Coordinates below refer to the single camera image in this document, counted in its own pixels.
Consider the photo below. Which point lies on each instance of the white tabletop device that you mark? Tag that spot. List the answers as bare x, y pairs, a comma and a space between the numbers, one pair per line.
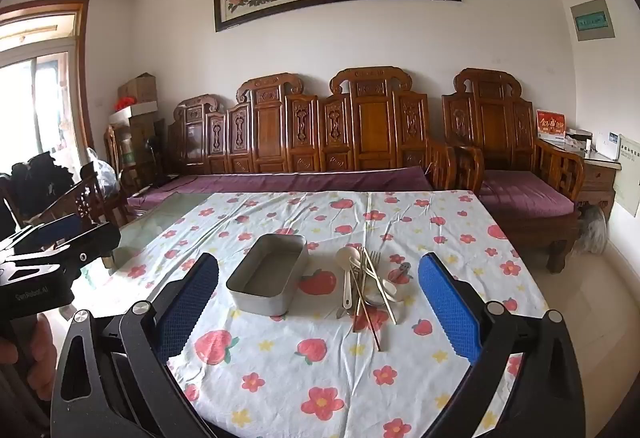
607, 145

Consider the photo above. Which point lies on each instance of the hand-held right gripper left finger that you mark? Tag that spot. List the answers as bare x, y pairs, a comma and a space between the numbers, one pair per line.
187, 308

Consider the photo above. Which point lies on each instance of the grey wall panel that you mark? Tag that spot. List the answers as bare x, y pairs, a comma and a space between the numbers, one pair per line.
592, 20

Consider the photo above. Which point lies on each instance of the large brown cardboard box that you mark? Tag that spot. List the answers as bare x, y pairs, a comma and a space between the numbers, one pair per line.
140, 142

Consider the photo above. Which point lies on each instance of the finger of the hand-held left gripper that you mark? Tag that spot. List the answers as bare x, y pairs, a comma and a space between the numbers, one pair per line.
52, 230
95, 240

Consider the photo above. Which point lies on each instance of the dark wooden chair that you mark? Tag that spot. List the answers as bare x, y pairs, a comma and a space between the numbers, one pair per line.
85, 203

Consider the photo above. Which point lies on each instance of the carved wooden armchair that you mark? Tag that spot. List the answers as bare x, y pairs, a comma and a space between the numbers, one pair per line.
492, 122

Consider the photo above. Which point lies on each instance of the wooden side table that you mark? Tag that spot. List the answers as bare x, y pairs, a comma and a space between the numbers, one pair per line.
597, 180

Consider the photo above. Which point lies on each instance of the white wall notice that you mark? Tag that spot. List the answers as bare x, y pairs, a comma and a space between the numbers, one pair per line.
627, 178

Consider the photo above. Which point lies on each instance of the metal knife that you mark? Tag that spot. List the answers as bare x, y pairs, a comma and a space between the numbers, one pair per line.
341, 312

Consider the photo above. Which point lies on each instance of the rectangular metal box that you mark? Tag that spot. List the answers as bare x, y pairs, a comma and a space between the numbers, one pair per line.
260, 303

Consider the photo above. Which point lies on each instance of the grey fluffy duster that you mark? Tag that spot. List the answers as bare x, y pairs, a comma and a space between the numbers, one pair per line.
592, 228

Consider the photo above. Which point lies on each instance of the tan chopstick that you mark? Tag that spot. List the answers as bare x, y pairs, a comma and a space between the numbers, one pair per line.
390, 313

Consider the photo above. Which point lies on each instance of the red desk calendar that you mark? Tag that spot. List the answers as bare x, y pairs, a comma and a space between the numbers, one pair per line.
550, 123

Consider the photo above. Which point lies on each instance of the long purple sofa cushion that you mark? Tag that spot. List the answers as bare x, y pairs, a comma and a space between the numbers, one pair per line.
300, 182

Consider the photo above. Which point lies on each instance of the black clothing pile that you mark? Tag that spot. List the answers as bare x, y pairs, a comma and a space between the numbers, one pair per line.
35, 178

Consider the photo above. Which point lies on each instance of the purple armchair cushion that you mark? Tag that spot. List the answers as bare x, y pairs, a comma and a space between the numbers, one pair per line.
520, 193

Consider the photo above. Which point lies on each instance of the carved wooden sofa bench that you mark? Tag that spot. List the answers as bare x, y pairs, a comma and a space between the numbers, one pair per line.
270, 127

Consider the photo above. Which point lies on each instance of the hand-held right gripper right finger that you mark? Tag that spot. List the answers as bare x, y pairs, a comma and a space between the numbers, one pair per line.
447, 313

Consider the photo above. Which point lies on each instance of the red artificial flowers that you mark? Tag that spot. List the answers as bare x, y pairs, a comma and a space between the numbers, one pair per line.
122, 104

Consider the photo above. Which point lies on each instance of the open cardboard box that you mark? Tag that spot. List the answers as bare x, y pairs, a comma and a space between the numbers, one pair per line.
137, 87

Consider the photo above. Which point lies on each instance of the cream plastic utensil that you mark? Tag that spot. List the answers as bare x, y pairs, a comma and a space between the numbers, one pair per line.
387, 290

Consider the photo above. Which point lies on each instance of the person's left hand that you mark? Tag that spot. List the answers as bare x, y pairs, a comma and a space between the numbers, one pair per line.
45, 348

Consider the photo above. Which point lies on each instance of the wooden door frame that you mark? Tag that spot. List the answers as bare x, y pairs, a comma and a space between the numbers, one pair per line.
82, 67

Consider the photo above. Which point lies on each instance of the cream plastic spoon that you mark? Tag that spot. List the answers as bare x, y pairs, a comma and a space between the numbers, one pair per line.
347, 255

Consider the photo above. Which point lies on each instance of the floral strawberry tablecloth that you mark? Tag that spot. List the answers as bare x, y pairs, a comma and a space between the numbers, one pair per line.
280, 398

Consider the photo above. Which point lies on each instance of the clear plastic bag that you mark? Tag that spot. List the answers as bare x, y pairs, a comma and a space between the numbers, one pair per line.
105, 172

